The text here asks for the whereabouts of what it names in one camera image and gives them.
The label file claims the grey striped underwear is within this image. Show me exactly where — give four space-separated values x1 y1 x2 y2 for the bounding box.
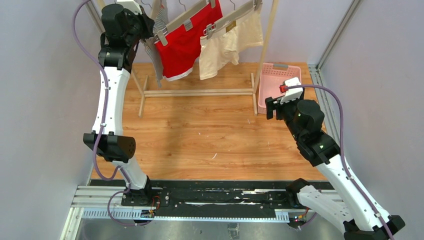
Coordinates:
143 0 169 88

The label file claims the beige clip hanger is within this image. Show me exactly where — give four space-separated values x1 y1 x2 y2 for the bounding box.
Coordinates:
140 0 166 20

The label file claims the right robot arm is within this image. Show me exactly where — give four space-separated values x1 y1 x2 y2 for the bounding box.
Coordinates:
265 97 406 240

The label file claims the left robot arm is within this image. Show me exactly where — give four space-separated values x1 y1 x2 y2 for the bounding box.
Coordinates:
83 0 154 206

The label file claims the red underwear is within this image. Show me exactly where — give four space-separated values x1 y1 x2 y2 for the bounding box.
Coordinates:
154 0 223 82

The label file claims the cream underwear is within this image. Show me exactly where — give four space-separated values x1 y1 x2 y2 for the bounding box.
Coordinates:
198 10 264 80

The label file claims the cream underwear hanger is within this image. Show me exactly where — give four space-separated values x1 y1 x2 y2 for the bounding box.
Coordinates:
203 0 263 39

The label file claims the wooden clothes rack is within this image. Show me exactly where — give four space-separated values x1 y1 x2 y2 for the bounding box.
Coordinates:
96 0 279 119

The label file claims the pink plastic basket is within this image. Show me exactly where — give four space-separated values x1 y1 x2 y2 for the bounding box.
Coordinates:
257 62 302 115

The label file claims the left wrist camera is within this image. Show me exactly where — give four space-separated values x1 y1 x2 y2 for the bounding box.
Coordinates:
116 0 143 15

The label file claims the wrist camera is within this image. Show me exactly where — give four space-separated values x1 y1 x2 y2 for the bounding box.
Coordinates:
279 77 304 104
116 0 143 15

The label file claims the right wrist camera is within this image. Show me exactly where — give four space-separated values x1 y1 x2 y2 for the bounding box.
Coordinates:
279 77 304 104

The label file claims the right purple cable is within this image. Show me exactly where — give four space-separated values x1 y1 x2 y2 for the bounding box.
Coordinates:
279 84 397 240

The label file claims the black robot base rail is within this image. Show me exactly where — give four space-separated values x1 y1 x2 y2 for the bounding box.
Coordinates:
89 179 335 221

